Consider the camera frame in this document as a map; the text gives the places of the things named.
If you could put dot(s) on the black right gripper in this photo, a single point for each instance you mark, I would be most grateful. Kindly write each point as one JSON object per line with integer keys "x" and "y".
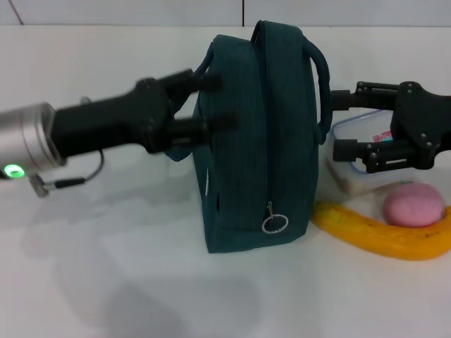
{"x": 423, "y": 116}

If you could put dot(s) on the pink peach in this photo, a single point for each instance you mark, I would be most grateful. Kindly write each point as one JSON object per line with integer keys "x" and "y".
{"x": 412, "y": 207}

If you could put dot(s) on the dark teal insulated lunch bag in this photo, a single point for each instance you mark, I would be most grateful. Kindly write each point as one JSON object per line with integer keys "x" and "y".
{"x": 267, "y": 141}

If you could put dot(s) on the clear blue-rimmed food container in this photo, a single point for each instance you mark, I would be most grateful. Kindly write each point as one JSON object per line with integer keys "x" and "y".
{"x": 359, "y": 126}

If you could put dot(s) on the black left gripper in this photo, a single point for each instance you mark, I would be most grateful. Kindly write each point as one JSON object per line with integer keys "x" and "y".
{"x": 105, "y": 116}

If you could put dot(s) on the yellow banana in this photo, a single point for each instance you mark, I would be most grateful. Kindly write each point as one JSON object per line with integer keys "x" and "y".
{"x": 370, "y": 236}

